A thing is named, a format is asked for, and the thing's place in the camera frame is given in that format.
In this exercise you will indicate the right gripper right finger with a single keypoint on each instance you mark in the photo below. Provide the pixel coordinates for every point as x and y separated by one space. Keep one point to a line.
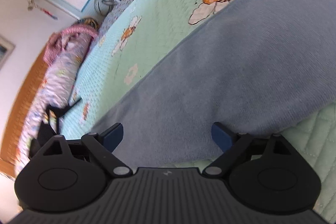
234 147

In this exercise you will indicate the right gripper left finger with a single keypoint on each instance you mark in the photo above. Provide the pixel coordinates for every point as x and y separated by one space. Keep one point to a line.
101 147

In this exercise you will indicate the blue fleece pants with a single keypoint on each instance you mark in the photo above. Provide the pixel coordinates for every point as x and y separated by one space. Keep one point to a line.
257 66

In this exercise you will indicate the wooden headboard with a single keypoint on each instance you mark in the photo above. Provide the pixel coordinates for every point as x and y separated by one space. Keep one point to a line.
22 103

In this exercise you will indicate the pink knitted blanket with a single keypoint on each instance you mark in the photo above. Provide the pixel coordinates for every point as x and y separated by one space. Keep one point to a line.
58 40

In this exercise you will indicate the framed wedding photo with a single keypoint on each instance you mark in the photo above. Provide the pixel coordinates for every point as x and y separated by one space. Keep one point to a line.
6 48

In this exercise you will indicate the green quilted bee bedspread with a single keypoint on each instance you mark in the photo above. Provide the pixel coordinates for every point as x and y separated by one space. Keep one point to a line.
103 79

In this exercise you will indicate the wall lamp with tassel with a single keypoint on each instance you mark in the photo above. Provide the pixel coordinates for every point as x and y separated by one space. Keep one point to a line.
32 5

